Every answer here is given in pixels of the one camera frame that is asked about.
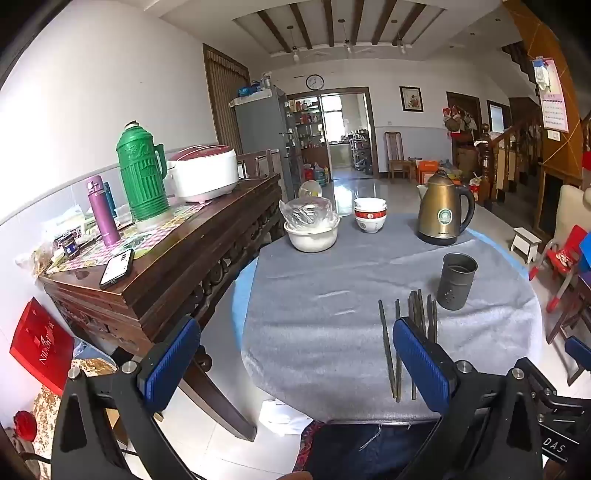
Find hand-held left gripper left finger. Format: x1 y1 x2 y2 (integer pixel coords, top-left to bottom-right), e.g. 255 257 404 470
52 315 201 480

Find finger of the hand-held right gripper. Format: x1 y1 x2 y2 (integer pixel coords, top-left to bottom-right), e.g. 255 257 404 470
564 335 591 371

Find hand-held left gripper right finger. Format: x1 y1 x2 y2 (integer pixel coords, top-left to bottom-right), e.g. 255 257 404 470
392 316 543 480

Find bundle of dark chopsticks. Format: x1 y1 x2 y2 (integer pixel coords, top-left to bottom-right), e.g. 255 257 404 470
379 289 438 401

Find dark grey chopstick holder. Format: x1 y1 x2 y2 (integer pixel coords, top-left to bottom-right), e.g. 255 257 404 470
436 252 478 311

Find dark wooden chair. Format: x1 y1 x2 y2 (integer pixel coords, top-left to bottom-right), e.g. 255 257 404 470
547 272 591 386

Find light blue table cover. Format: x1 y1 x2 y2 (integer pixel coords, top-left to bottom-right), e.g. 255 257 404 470
231 217 532 370

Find red plastic child chair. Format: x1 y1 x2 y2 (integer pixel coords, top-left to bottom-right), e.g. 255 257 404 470
529 224 591 315

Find person's blue trousers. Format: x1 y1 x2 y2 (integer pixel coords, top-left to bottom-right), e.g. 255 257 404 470
305 421 446 480

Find carved dark wooden sideboard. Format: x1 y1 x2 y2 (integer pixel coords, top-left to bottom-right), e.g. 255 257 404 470
39 173 284 441

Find black smartphone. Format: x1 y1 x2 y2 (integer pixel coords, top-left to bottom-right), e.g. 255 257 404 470
100 249 134 291

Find grey tablecloth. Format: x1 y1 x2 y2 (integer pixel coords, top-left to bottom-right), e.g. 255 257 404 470
240 178 543 423

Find small white stool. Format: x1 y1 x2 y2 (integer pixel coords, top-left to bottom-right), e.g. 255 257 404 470
510 227 543 265

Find patterned sideboard mat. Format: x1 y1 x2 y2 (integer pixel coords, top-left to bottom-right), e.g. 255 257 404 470
46 203 206 273

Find red gift box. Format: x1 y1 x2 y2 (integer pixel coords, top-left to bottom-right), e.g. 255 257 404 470
9 298 75 397

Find floral patterned cloth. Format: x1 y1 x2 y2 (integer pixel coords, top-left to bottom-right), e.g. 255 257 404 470
32 357 116 462

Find beige armchair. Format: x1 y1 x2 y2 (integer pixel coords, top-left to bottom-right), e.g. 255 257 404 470
551 185 591 245

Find white bowl with red emblem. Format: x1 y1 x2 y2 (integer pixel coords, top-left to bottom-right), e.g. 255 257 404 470
355 215 387 234

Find small metal tin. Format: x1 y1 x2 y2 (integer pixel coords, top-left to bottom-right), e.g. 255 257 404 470
55 231 81 259

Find purple drinking bottle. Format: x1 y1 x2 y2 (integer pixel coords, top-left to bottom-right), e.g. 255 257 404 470
84 175 122 247

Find bronze electric kettle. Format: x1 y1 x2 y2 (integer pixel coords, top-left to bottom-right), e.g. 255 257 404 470
417 170 476 246

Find green thermos flask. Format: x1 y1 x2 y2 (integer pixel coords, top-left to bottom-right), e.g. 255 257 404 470
115 121 174 232

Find white rice cooker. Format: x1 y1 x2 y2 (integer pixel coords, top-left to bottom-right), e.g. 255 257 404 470
166 144 240 204

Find clear plastic bag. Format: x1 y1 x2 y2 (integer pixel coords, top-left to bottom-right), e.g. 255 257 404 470
279 196 341 232

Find light wooden chair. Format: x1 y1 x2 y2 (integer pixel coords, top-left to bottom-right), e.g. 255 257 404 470
384 131 411 182

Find wooden stair banister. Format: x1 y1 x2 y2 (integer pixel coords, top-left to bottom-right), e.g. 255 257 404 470
478 111 546 204

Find brown high-backed wooden chair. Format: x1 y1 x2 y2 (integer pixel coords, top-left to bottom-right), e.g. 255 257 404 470
236 148 282 182

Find grey refrigerator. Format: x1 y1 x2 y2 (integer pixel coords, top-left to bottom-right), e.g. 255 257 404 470
230 85 303 199

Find hanging woven baskets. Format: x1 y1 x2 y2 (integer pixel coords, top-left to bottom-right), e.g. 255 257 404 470
443 105 478 132

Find brown wooden door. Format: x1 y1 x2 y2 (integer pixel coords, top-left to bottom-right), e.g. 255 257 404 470
202 43 251 155

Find display shelf with bottles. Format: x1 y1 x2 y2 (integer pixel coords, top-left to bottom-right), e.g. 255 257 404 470
286 95 321 148

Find pink wall calendar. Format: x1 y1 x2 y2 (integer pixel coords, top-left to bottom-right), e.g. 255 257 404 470
531 56 570 132

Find framed wall picture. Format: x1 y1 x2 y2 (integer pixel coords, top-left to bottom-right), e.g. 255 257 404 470
400 86 424 112

